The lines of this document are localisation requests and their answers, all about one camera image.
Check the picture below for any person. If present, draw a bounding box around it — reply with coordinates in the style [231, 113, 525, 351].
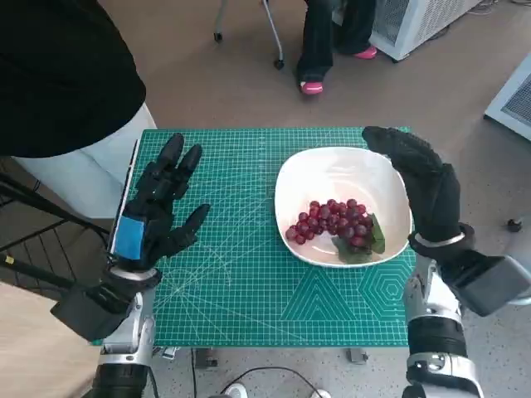
[0, 0, 158, 221]
[295, 0, 378, 97]

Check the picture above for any black floor cable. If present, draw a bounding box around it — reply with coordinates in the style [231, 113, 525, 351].
[219, 366, 316, 398]

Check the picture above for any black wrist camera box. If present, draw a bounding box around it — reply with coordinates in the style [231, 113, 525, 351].
[443, 248, 531, 318]
[49, 281, 138, 343]

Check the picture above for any light wooden desk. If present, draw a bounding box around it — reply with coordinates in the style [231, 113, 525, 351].
[0, 281, 100, 398]

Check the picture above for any grey chair with casters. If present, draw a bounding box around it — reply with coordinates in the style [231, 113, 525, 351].
[212, 0, 286, 70]

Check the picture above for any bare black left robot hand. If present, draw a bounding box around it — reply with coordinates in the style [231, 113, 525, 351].
[106, 133, 212, 274]

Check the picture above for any red toy grape bunch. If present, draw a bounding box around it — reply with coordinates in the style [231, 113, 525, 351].
[285, 198, 386, 263]

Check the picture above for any black metal rack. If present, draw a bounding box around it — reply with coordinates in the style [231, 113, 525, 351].
[0, 155, 113, 299]

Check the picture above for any green cutting mat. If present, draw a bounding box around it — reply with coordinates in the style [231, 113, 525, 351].
[139, 127, 418, 347]

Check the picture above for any white square plate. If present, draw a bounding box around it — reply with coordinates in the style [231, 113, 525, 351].
[274, 147, 414, 269]

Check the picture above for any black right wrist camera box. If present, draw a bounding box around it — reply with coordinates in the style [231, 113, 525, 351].
[443, 248, 531, 318]

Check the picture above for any white appliance with grille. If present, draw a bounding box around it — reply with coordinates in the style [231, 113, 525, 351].
[483, 53, 531, 142]

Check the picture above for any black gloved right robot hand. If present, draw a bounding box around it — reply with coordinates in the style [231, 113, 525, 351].
[362, 125, 464, 246]

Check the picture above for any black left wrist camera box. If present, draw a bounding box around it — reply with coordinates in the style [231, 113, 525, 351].
[49, 281, 138, 343]

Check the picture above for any large white vented appliance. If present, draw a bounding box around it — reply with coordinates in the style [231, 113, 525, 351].
[368, 0, 485, 63]

